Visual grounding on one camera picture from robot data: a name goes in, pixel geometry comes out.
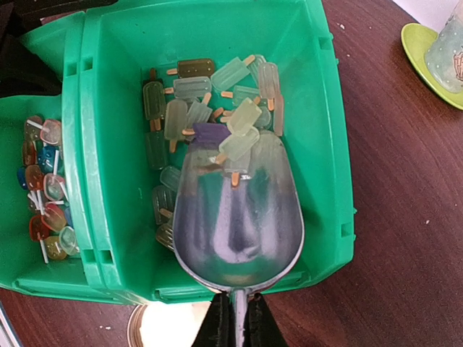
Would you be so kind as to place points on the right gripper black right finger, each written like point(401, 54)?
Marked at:
point(261, 329)

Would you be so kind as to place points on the gold round lid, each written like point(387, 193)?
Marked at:
point(160, 324)

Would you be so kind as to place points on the silver metal scoop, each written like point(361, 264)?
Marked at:
point(239, 239)

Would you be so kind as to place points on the patterned ceramic mug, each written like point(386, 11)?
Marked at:
point(444, 58)

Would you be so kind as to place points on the green candy bin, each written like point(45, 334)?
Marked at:
point(23, 270)
point(109, 180)

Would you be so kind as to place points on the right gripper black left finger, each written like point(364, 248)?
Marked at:
point(215, 330)

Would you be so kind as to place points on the green saucer plate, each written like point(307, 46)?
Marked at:
point(416, 40)

